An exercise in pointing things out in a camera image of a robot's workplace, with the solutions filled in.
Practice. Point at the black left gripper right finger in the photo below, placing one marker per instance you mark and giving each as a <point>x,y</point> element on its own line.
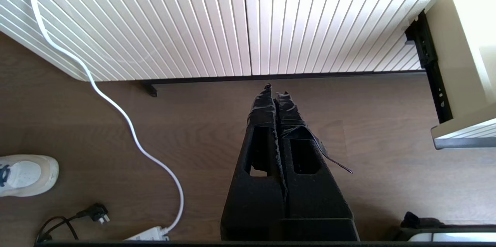
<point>314,200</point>

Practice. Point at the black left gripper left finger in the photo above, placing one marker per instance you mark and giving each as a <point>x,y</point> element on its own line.
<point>255,200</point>

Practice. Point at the cream ribbed drawer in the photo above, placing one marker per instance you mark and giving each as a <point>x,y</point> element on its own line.
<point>465,45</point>

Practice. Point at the grey black robot base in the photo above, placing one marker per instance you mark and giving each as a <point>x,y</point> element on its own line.
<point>457,236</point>

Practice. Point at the cream TV cabinet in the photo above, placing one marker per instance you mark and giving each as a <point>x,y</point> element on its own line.
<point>155,26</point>

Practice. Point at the white power strip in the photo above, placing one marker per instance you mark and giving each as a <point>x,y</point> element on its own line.
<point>151,234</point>

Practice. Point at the white sneaker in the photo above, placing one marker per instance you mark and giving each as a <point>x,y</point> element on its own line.
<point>27,175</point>

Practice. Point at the black metal mounting bracket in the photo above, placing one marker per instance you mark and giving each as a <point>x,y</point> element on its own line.
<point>430,61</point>

